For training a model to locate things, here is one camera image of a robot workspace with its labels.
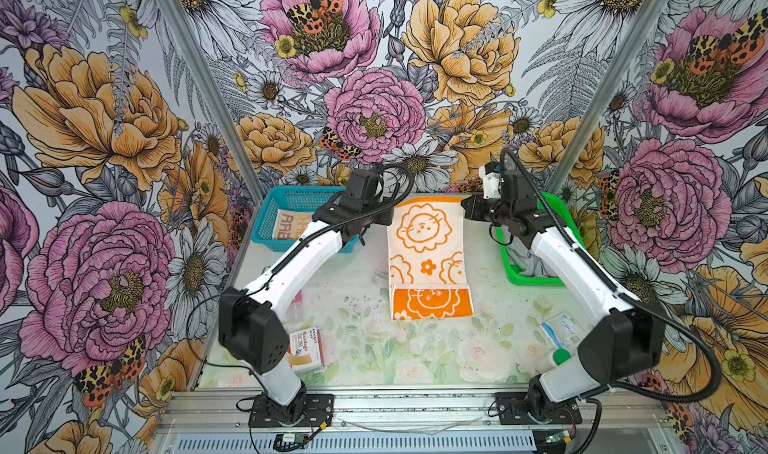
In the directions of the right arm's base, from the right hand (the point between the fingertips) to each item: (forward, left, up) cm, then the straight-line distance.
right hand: (463, 210), depth 82 cm
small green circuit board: (-47, +45, -26) cm, 70 cm away
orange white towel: (-4, +9, -18) cm, 20 cm away
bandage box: (-29, +43, -22) cm, 56 cm away
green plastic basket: (+17, -40, -19) cm, 47 cm away
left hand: (0, +21, 0) cm, 21 cm away
